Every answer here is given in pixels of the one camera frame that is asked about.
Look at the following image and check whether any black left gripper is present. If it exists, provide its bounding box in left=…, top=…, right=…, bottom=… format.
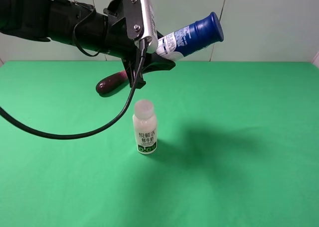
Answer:
left=103, top=0, right=176, bottom=89

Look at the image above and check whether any blue and white bottle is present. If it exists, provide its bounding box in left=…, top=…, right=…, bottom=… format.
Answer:
left=156, top=12, right=224, bottom=61

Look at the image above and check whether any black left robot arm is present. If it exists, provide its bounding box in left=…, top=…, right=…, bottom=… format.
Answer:
left=0, top=0, right=156, bottom=88

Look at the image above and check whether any purple eggplant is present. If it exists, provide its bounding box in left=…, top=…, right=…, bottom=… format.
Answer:
left=96, top=71, right=128, bottom=96

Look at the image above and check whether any white milk bottle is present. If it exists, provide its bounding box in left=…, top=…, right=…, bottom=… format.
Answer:
left=133, top=100, right=158, bottom=155

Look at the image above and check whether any green tablecloth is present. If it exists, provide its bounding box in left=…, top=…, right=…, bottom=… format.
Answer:
left=0, top=62, right=319, bottom=227

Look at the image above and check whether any black camera cable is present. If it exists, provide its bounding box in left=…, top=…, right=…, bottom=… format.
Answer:
left=0, top=0, right=148, bottom=140

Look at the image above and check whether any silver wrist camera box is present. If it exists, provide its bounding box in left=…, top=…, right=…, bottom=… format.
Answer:
left=134, top=0, right=158, bottom=54

